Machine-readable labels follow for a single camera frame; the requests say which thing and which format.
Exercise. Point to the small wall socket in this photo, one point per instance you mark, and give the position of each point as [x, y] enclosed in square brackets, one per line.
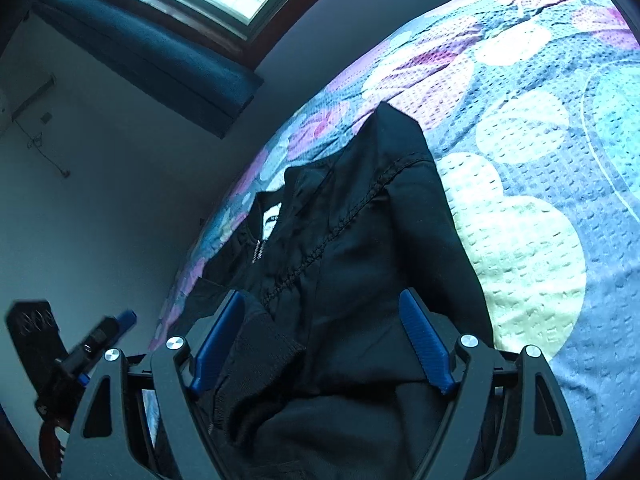
[46, 118]

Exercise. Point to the black zip jacket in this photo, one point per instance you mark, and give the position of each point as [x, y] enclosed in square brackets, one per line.
[350, 260]

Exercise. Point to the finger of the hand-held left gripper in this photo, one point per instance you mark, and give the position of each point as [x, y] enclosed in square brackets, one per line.
[125, 320]

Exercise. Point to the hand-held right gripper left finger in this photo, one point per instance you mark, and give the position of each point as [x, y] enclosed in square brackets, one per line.
[216, 340]

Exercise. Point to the floral quilted bedspread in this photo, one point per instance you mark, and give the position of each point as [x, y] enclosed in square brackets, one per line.
[525, 210]

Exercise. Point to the dark blue window seat cushion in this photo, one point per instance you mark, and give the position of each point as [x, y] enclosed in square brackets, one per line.
[150, 55]

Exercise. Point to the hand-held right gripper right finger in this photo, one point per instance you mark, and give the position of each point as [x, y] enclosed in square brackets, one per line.
[422, 340]

